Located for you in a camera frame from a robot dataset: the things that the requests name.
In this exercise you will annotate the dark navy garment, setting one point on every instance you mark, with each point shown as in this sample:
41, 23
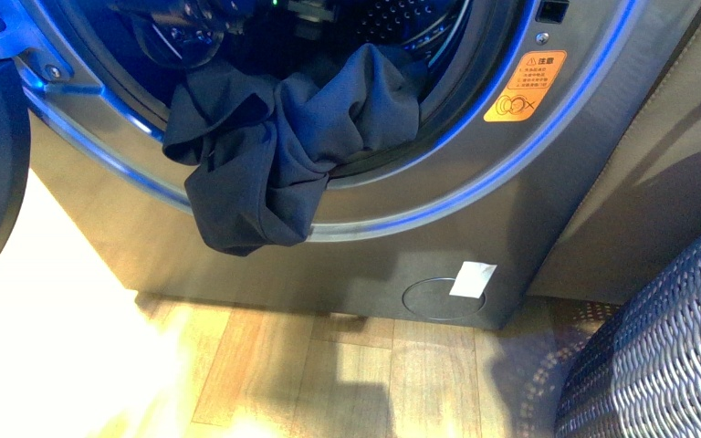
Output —
262, 148

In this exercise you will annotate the grey front-load washing machine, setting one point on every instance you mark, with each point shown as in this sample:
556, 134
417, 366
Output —
491, 192

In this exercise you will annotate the round drain filter cover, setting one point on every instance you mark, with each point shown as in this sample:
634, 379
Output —
430, 299

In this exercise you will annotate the white paper tag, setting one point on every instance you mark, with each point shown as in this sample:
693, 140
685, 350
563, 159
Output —
472, 280

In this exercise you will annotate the stainless steel perforated drum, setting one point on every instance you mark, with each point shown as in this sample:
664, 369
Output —
189, 34

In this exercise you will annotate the yellow warning sticker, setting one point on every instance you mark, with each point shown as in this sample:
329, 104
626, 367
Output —
527, 87

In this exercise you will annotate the black rubber door gasket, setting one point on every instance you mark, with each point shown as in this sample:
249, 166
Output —
108, 43

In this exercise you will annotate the grey cabinet beside washer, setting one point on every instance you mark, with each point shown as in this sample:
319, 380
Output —
645, 207

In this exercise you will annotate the woven wicker laundry basket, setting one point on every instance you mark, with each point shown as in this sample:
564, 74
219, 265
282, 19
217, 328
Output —
639, 375

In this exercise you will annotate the grey metal door hinge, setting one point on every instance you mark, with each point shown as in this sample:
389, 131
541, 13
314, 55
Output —
20, 37

